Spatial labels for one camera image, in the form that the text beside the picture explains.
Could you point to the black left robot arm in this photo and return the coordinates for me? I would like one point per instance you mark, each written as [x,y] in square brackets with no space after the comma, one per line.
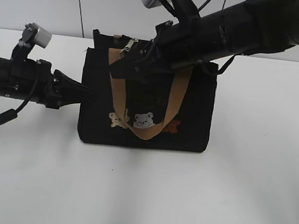
[17,81]

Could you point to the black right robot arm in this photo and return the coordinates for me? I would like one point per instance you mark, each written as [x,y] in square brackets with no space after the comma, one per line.
[247,28]

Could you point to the silver zipper pull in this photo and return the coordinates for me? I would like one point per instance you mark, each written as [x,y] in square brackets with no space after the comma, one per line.
[128,47]

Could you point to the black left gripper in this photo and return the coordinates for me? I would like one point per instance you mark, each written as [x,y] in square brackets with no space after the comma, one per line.
[56,89]

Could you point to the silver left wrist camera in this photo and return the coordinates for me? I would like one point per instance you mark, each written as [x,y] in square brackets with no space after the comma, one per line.
[34,34]

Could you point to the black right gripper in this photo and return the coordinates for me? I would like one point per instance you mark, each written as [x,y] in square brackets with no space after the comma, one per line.
[174,47]

